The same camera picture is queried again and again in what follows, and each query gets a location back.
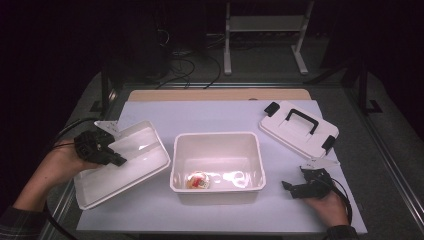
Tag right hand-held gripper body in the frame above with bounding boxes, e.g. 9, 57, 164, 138
293, 157, 341, 200

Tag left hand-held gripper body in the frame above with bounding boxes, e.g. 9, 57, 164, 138
73, 120, 120, 167

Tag white tray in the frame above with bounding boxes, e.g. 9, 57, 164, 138
73, 120, 172, 211

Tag white plastic storage box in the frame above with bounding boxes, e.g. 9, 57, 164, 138
169, 131, 267, 206

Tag small red toy food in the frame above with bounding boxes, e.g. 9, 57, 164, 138
185, 170, 212, 191

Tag person's right hand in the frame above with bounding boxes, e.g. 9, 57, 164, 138
302, 191, 351, 228

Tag person's left hand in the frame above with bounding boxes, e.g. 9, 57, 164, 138
42, 146, 102, 187

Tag white table mat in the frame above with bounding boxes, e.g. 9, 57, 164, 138
75, 99, 368, 234

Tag white metal stand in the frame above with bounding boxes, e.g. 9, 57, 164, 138
223, 0, 316, 76

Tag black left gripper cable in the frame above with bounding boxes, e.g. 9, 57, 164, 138
42, 116, 101, 240

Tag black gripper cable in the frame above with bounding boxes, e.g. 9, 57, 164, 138
42, 116, 101, 240
330, 177, 354, 225

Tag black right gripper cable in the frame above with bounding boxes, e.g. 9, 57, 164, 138
330, 177, 354, 225

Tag white lid with black handle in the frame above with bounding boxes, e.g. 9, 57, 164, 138
258, 100, 341, 160

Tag black metal post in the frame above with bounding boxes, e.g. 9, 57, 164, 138
89, 63, 118, 116
346, 59, 384, 116

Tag metal frame rail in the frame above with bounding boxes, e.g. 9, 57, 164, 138
345, 88, 424, 232
39, 89, 128, 240
123, 81, 348, 90

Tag black floor cables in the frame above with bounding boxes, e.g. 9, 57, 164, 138
154, 28, 224, 90

